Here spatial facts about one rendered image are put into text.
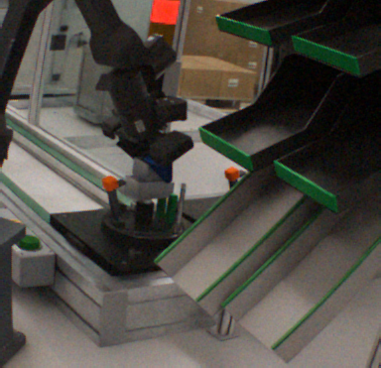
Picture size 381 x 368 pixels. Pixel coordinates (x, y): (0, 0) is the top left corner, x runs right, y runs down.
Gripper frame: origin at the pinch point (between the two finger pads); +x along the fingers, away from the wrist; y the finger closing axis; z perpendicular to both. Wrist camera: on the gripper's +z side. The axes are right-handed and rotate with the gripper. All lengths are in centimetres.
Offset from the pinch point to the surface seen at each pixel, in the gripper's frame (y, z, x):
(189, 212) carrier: 6.1, 5.4, 17.8
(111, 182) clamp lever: -0.9, -8.7, -2.1
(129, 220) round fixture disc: 1.1, -7.8, 7.6
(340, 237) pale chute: -40.2, 2.6, -0.4
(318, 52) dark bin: -40.6, 5.7, -27.2
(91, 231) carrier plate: 2.7, -14.3, 6.0
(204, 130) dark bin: -21.7, -1.6, -14.1
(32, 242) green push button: 0.2, -25.5, -0.9
